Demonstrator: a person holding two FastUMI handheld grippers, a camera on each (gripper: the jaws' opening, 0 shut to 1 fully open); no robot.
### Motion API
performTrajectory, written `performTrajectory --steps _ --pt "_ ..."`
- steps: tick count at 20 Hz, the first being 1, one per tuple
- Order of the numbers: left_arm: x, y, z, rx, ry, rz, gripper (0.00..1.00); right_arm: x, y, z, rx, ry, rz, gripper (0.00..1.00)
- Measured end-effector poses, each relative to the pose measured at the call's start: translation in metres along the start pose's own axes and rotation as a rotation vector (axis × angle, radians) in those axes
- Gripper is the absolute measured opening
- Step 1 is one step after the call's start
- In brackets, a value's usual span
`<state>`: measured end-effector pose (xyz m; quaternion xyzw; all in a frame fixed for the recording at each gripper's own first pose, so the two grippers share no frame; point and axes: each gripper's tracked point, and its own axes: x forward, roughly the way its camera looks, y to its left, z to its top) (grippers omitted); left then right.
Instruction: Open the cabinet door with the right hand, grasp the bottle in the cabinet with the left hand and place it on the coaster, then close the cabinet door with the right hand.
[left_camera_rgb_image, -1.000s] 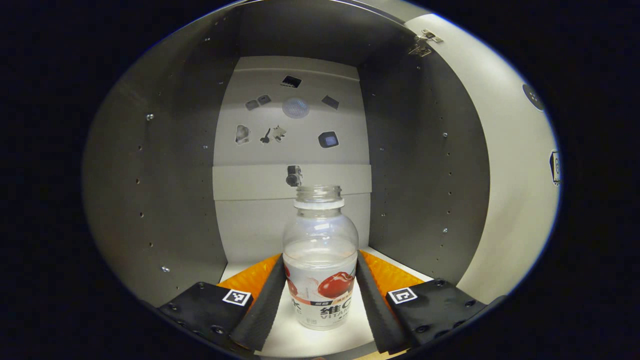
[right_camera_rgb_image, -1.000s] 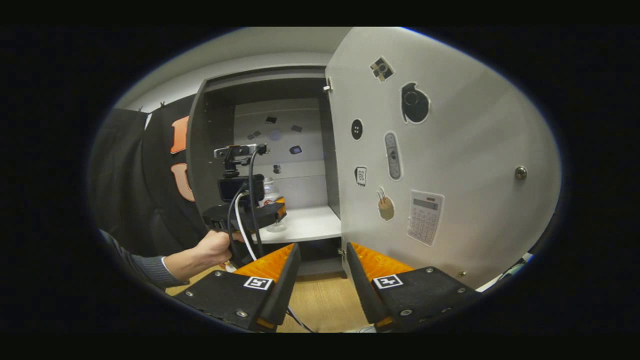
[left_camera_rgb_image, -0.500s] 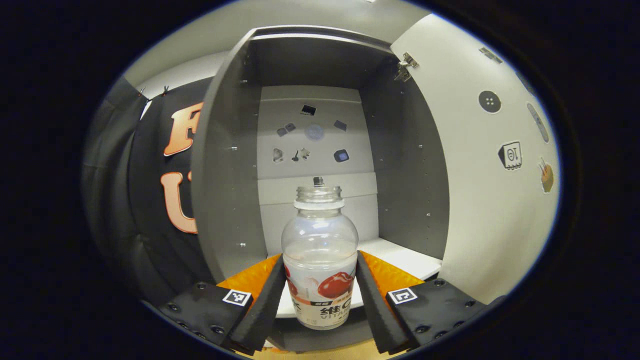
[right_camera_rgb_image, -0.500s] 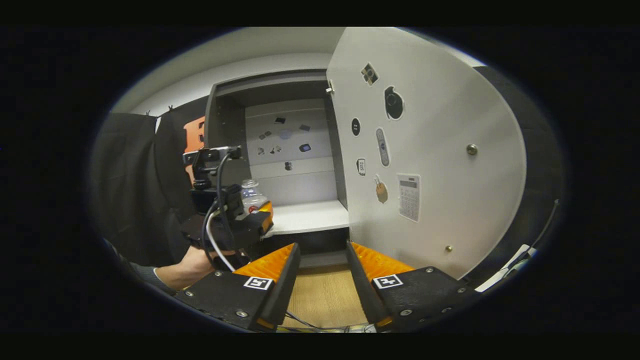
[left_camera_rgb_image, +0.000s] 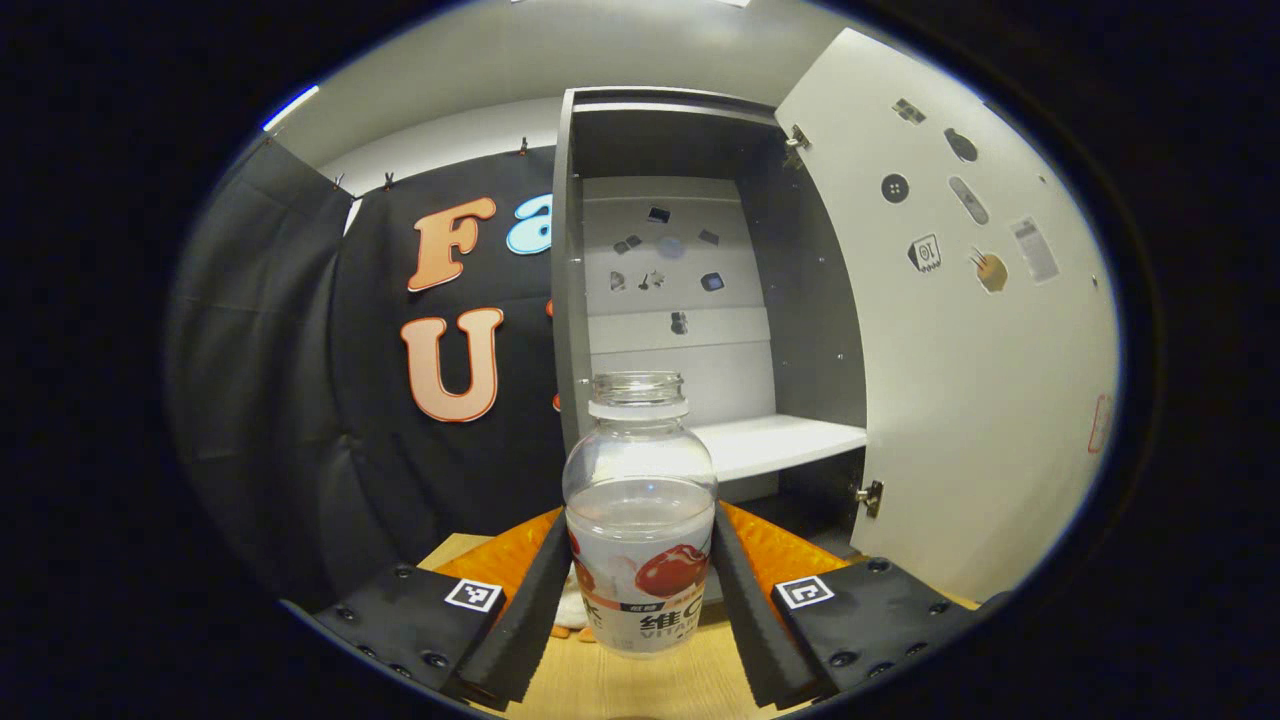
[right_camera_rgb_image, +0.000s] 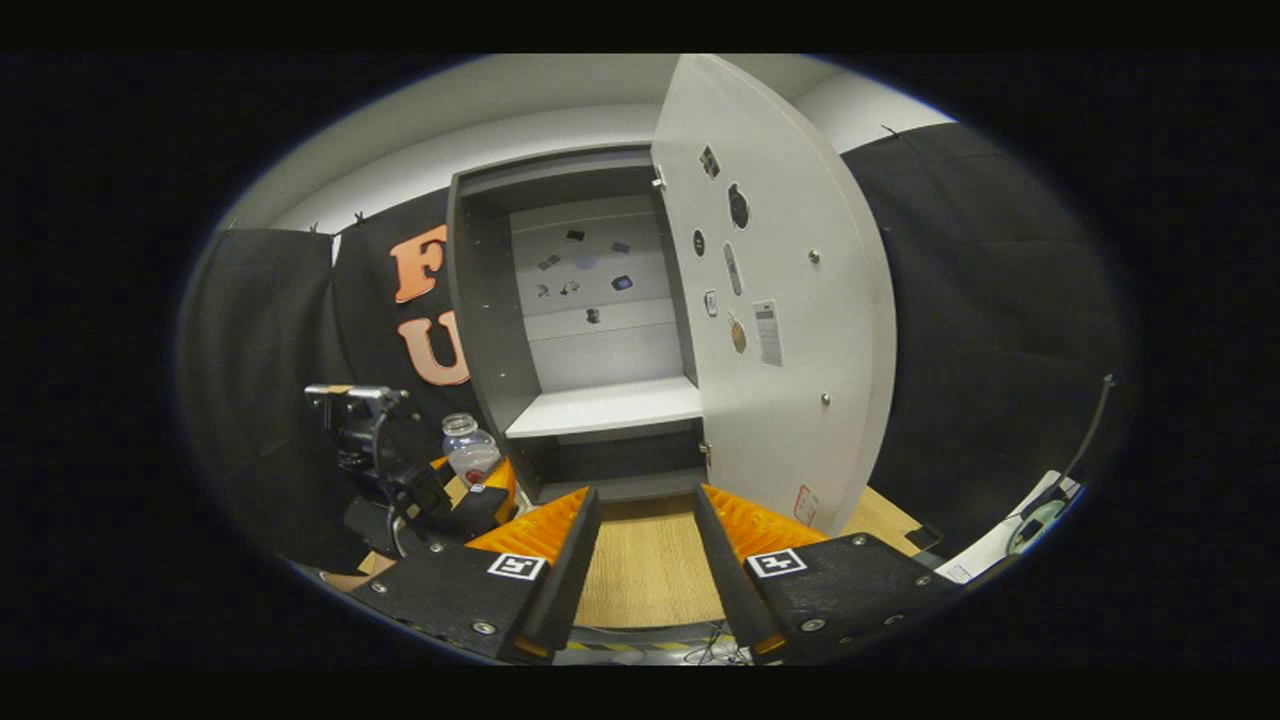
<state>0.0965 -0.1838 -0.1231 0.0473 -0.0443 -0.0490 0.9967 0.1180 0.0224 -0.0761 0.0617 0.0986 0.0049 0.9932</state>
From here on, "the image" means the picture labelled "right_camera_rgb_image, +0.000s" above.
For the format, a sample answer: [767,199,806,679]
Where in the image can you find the black cable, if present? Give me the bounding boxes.
[1020,375,1117,521]

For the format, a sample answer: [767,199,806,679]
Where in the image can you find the beige cabinet door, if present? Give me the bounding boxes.
[650,55,898,536]

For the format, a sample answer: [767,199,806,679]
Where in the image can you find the white sheet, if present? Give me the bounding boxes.
[935,470,1086,584]

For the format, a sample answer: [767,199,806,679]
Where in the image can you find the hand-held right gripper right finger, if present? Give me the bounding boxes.
[691,482,965,665]

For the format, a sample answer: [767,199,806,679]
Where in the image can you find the round teal object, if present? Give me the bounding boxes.
[1008,498,1069,553]

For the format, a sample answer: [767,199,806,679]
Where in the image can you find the thin floor cables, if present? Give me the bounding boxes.
[685,620,751,666]

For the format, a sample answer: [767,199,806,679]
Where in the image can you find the clear plastic bottle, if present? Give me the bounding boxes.
[441,412,502,488]

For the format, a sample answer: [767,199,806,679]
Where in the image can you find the grey cabinet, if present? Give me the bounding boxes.
[445,143,713,506]

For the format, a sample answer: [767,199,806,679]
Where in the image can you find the white cabinet shelf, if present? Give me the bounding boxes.
[505,376,704,439]

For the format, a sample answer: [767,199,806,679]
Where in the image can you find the black backdrop cloth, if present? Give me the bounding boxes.
[178,122,1131,576]

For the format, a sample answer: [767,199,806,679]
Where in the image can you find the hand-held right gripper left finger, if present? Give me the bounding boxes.
[366,485,605,665]

